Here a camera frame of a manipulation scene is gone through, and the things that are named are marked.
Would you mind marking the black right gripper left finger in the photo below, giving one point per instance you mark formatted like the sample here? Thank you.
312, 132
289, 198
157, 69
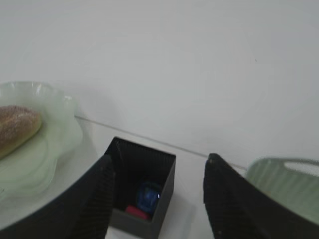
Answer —
83, 211

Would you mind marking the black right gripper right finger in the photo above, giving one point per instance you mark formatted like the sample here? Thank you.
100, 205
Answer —
236, 209

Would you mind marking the pink pencil sharpener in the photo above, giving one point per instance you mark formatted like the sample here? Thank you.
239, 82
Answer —
136, 212

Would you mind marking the blue pencil sharpener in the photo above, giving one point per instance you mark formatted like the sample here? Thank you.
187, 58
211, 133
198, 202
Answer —
148, 196

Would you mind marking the sugared bread roll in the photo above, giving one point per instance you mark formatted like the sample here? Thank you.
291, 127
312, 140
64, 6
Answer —
17, 125

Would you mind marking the green plastic woven basket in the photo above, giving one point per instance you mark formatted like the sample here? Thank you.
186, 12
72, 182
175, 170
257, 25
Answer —
291, 182

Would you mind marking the black mesh pen holder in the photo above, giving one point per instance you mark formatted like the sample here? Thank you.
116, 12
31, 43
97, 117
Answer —
134, 164

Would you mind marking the green wavy glass plate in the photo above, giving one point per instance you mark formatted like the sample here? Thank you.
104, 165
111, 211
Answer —
30, 169

